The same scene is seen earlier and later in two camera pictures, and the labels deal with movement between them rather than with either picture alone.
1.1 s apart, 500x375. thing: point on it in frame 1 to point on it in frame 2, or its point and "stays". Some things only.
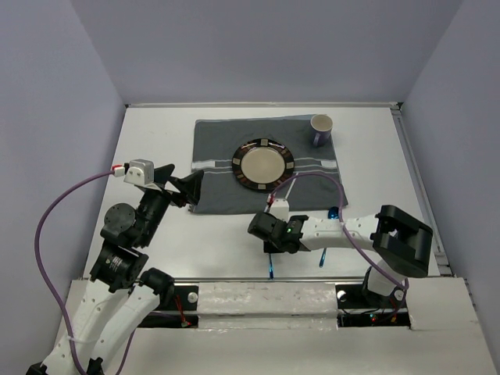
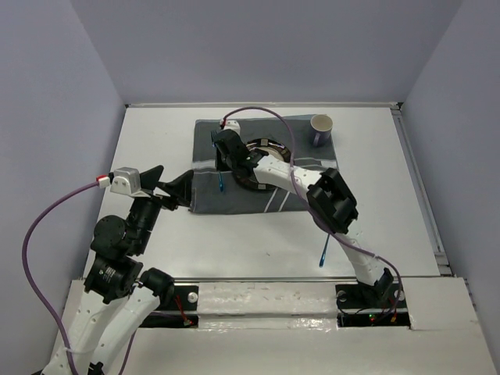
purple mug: [321, 125] stays
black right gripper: [270, 247] to [219, 164]
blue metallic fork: [270, 268] to [213, 133]
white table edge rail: [262, 104] stays
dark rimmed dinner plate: [262, 163] stays
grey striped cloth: [248, 162] stays
